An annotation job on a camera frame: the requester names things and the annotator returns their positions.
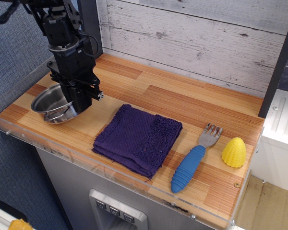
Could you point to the dark right cabinet post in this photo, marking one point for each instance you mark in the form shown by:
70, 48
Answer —
275, 79

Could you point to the white toy sink unit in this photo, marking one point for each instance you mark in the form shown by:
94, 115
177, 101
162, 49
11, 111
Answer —
270, 159

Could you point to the folded purple cloth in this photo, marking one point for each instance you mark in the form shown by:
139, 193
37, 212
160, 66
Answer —
138, 140

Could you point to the small stainless steel pan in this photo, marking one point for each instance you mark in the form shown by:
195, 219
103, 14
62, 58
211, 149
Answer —
52, 105

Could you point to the dark cabinet post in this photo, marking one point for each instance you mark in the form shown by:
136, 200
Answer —
89, 16
275, 79

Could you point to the silver button panel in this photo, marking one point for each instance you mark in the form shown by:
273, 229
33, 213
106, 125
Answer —
112, 214

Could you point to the orange yellow toy object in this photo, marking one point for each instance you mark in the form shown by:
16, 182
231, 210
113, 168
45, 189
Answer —
19, 224

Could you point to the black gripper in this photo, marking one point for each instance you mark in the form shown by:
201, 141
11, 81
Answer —
73, 67

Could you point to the grey cabinet front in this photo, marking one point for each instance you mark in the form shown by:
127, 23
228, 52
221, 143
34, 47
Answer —
73, 183

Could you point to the clear acrylic table guard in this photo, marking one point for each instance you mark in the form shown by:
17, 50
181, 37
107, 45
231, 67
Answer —
213, 194

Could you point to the blue handled metal fork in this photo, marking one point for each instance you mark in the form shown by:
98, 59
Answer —
188, 166

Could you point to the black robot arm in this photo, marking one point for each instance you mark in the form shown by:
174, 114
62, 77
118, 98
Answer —
58, 20

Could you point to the yellow plastic corn toy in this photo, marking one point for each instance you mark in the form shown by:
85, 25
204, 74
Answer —
234, 153

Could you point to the dark left cabinet post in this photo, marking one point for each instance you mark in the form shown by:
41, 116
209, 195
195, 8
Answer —
89, 16

